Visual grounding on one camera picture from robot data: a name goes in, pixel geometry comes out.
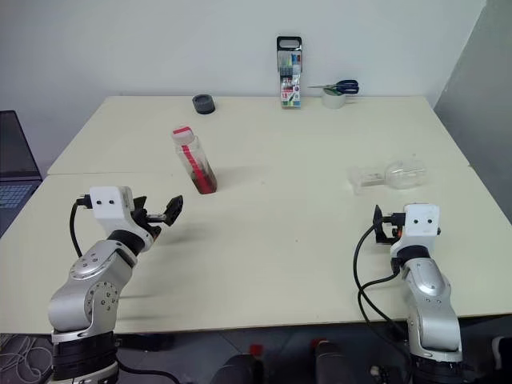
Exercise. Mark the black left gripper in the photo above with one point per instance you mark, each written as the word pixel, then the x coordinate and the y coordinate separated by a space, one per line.
pixel 151 225

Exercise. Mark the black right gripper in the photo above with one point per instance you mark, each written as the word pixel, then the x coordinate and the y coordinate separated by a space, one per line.
pixel 395 226

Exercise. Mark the clear plastic bottle red contents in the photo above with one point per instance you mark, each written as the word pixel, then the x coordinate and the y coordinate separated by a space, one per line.
pixel 196 168

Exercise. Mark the clear plastic cup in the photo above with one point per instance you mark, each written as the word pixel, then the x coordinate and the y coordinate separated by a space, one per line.
pixel 400 173

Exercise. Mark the red white bottle cap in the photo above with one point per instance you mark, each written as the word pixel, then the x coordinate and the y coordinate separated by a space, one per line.
pixel 182 134

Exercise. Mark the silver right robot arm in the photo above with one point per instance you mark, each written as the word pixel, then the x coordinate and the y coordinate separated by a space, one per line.
pixel 430 304

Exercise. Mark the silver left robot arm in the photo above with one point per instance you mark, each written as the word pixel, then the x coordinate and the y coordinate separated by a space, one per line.
pixel 86 288

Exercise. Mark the black round tape roll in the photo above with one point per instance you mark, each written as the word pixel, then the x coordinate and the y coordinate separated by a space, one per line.
pixel 204 105

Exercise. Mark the white tape roll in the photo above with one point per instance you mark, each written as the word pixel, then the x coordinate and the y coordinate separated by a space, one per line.
pixel 333 100

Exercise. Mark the dark rounded shape red mark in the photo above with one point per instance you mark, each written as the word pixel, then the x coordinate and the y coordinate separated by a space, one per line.
pixel 332 364

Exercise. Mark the dark grey laptop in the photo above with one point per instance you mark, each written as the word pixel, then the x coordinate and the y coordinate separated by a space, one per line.
pixel 16 160

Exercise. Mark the marker pen pack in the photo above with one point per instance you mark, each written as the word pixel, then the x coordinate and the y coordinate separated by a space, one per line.
pixel 289 80

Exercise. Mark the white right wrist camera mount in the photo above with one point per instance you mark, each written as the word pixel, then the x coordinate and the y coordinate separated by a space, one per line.
pixel 422 224

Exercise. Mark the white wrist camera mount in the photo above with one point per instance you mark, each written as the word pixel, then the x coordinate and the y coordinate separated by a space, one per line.
pixel 106 204
pixel 422 224

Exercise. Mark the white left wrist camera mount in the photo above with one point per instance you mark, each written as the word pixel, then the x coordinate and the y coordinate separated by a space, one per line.
pixel 106 204

